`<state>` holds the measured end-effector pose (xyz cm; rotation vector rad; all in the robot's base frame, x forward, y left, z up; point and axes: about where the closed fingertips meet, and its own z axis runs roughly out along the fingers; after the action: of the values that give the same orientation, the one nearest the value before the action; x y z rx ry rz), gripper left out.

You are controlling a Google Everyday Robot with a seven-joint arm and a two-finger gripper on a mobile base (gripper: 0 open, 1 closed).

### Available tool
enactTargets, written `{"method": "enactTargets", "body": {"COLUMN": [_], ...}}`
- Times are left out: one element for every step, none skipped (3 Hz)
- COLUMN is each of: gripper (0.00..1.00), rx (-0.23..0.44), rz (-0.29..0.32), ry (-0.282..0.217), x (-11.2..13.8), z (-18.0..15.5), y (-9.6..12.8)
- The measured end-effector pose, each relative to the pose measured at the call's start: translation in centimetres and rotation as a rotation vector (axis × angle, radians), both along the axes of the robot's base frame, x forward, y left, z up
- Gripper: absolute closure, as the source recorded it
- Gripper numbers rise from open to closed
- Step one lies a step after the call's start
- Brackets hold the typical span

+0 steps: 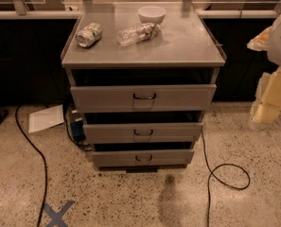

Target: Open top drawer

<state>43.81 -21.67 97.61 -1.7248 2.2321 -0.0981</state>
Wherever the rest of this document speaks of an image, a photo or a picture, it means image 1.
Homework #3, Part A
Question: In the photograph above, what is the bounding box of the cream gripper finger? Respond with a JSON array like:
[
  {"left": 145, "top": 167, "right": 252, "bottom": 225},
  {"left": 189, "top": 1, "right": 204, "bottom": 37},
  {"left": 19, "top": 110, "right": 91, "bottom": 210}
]
[
  {"left": 247, "top": 26, "right": 271, "bottom": 51},
  {"left": 249, "top": 66, "right": 281, "bottom": 131}
]

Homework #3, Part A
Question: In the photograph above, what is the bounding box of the grey top drawer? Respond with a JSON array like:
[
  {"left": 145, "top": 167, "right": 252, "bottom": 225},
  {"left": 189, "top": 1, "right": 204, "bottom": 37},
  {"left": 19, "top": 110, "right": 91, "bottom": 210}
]
[{"left": 71, "top": 84, "right": 217, "bottom": 113}]

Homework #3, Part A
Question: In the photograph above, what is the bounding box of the grey drawer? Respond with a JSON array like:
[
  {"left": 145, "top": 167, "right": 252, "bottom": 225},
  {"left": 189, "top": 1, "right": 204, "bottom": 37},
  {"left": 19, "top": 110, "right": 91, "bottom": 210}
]
[
  {"left": 71, "top": 84, "right": 217, "bottom": 113},
  {"left": 83, "top": 123, "right": 202, "bottom": 144},
  {"left": 92, "top": 149, "right": 194, "bottom": 167}
]

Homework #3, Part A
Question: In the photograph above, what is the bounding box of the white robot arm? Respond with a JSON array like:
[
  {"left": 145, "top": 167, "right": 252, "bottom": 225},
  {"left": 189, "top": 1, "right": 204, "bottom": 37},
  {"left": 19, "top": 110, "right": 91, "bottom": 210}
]
[{"left": 247, "top": 14, "right": 281, "bottom": 130}]

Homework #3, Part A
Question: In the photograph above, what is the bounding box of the grey middle drawer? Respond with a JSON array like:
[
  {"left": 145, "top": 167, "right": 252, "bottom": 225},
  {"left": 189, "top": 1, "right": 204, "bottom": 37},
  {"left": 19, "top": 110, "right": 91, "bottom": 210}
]
[{"left": 83, "top": 123, "right": 202, "bottom": 144}]

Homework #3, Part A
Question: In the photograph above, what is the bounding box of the grey metal drawer cabinet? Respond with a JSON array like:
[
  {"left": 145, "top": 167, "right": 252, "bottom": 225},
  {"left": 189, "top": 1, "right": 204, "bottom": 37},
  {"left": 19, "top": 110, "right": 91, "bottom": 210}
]
[{"left": 61, "top": 2, "right": 225, "bottom": 170}]

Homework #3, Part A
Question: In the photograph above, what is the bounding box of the grey bottom drawer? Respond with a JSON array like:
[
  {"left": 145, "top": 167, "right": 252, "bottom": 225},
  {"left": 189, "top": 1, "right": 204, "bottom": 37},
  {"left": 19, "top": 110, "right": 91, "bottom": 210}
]
[{"left": 92, "top": 149, "right": 194, "bottom": 167}]

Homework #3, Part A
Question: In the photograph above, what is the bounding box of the white bowl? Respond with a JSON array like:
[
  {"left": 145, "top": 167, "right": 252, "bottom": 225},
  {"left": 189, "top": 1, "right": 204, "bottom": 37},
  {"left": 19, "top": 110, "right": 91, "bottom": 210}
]
[{"left": 138, "top": 6, "right": 167, "bottom": 25}]

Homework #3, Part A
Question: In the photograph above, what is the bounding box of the clear plastic water bottle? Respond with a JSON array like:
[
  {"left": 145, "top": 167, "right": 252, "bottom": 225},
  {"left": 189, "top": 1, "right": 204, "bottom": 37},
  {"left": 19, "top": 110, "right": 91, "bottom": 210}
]
[{"left": 117, "top": 23, "right": 161, "bottom": 46}]

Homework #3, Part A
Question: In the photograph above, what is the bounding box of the crushed green soda can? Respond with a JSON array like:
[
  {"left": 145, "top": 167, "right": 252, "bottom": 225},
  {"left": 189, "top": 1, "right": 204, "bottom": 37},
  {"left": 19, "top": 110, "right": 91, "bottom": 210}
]
[{"left": 76, "top": 23, "right": 103, "bottom": 48}]

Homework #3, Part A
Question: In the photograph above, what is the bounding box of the blue power box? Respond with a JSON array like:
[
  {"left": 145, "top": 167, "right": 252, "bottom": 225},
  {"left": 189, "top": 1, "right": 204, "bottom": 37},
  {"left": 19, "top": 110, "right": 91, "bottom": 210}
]
[{"left": 69, "top": 110, "right": 85, "bottom": 141}]

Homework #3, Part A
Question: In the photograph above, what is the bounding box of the white paper sheet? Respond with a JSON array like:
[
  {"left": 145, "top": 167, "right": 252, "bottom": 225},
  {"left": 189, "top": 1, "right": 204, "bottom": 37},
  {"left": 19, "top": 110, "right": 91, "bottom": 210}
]
[{"left": 28, "top": 105, "right": 64, "bottom": 133}]

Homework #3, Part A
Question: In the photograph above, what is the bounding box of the blue tape cross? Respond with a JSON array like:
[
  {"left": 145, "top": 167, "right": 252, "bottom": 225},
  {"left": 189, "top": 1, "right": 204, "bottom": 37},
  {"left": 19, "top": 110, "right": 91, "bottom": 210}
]
[{"left": 44, "top": 201, "right": 75, "bottom": 227}]

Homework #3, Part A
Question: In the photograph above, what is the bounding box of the black cable right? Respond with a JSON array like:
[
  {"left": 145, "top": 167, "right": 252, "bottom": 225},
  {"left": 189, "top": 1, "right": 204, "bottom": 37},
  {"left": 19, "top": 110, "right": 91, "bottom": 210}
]
[{"left": 201, "top": 130, "right": 252, "bottom": 227}]

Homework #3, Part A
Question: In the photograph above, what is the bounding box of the black cable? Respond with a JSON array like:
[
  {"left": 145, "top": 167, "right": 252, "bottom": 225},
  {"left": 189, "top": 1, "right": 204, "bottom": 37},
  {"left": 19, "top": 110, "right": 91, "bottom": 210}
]
[
  {"left": 201, "top": 130, "right": 252, "bottom": 227},
  {"left": 14, "top": 104, "right": 49, "bottom": 227}
]

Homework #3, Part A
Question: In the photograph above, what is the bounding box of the black cable left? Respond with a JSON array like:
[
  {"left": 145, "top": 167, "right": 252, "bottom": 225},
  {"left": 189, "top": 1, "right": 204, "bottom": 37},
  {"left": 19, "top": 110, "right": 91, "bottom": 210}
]
[{"left": 14, "top": 104, "right": 49, "bottom": 227}]

